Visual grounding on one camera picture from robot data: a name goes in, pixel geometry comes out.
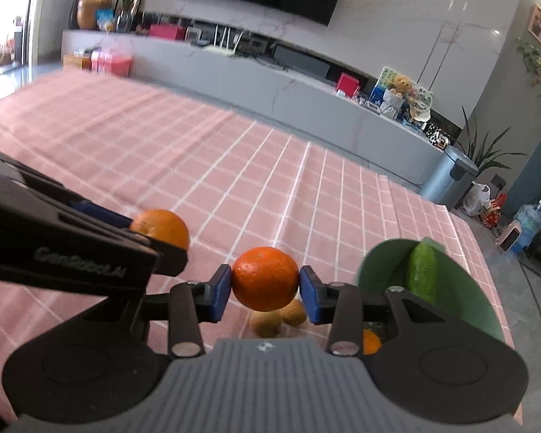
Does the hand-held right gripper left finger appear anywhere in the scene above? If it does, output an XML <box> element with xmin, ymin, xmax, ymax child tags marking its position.
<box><xmin>133</xmin><ymin>264</ymin><xmax>233</xmax><ymax>360</ymax></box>

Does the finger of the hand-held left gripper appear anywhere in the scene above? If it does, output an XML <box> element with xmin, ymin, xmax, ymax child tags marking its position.
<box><xmin>0</xmin><ymin>169</ymin><xmax>189</xmax><ymax>277</ymax></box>
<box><xmin>0</xmin><ymin>143</ymin><xmax>132</xmax><ymax>232</ymax></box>

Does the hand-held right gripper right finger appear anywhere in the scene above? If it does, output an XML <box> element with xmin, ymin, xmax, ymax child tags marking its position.
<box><xmin>299</xmin><ymin>265</ymin><xmax>439</xmax><ymax>358</ymax></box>

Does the orange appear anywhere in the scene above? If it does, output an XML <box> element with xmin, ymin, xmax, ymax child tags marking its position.
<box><xmin>129</xmin><ymin>208</ymin><xmax>190</xmax><ymax>252</ymax></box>
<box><xmin>231</xmin><ymin>246</ymin><xmax>300</xmax><ymax>312</ymax></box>
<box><xmin>362</xmin><ymin>328</ymin><xmax>383</xmax><ymax>357</ymax></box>

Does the green cucumber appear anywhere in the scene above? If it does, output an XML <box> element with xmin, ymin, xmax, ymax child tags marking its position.
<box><xmin>404</xmin><ymin>241</ymin><xmax>438</xmax><ymax>306</ymax></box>

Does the green colander bowl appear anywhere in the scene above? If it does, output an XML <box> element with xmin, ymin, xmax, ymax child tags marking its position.
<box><xmin>356</xmin><ymin>236</ymin><xmax>506</xmax><ymax>358</ymax></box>

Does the small round tan fruit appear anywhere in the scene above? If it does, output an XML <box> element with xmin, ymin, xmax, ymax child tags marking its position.
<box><xmin>250</xmin><ymin>309</ymin><xmax>283</xmax><ymax>338</ymax></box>
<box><xmin>281</xmin><ymin>298</ymin><xmax>308</xmax><ymax>326</ymax></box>

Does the pink checked tablecloth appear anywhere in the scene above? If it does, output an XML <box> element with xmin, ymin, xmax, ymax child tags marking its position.
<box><xmin>0</xmin><ymin>70</ymin><xmax>524</xmax><ymax>425</ymax></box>

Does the pink storage box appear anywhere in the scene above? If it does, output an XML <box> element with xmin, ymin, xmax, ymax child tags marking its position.
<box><xmin>91</xmin><ymin>49</ymin><xmax>133</xmax><ymax>78</ymax></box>

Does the orange cardboard box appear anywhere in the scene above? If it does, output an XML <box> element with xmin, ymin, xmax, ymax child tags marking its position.
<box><xmin>62</xmin><ymin>51</ymin><xmax>93</xmax><ymax>72</ymax></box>

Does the blue-grey pedal trash bin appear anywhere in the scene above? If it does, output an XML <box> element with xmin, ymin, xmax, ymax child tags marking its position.
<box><xmin>418</xmin><ymin>145</ymin><xmax>479</xmax><ymax>211</ymax></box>

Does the white plastic bag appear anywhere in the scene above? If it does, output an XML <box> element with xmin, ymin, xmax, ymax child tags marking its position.
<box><xmin>462</xmin><ymin>182</ymin><xmax>492</xmax><ymax>217</ymax></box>

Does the magenta box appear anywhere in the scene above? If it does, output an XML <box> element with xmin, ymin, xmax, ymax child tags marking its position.
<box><xmin>149</xmin><ymin>23</ymin><xmax>187</xmax><ymax>41</ymax></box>

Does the grey marble television cabinet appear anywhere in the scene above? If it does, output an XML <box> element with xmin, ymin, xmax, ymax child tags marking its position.
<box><xmin>62</xmin><ymin>9</ymin><xmax>461</xmax><ymax>187</ymax></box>

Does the red gift bag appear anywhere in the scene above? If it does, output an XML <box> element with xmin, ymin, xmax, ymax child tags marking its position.
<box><xmin>481</xmin><ymin>193</ymin><xmax>508</xmax><ymax>229</ymax></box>

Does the orange-brown vase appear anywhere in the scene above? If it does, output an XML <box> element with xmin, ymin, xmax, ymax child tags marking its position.
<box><xmin>76</xmin><ymin>0</ymin><xmax>114</xmax><ymax>32</ymax></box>

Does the small white space heater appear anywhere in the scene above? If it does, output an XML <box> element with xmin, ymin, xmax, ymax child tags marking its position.
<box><xmin>498</xmin><ymin>219</ymin><xmax>524</xmax><ymax>254</ymax></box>

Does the white router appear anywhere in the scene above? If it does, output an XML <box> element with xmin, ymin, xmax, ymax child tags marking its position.
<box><xmin>206</xmin><ymin>26</ymin><xmax>247</xmax><ymax>57</ymax></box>

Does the red box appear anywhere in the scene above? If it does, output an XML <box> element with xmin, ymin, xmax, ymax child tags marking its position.
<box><xmin>335</xmin><ymin>71</ymin><xmax>361</xmax><ymax>99</ymax></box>

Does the spiky green potted plant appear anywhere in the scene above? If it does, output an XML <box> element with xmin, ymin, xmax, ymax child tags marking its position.
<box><xmin>110</xmin><ymin>0</ymin><xmax>164</xmax><ymax>33</ymax></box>

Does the teddy bear in white pot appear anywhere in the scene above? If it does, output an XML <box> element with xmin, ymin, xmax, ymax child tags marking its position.
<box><xmin>384</xmin><ymin>75</ymin><xmax>411</xmax><ymax>118</ymax></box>

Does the long-leaf potted plant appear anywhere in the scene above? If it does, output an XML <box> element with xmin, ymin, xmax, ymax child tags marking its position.
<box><xmin>455</xmin><ymin>107</ymin><xmax>529</xmax><ymax>182</ymax></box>

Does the colourful picture board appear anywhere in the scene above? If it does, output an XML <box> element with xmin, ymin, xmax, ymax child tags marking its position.
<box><xmin>371</xmin><ymin>66</ymin><xmax>434</xmax><ymax>110</ymax></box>

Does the blue water jug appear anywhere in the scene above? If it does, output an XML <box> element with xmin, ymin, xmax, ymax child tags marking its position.
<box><xmin>513</xmin><ymin>192</ymin><xmax>541</xmax><ymax>254</ymax></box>

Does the green ivy plant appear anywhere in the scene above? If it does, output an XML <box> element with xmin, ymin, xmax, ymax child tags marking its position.
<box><xmin>516</xmin><ymin>37</ymin><xmax>541</xmax><ymax>132</ymax></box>

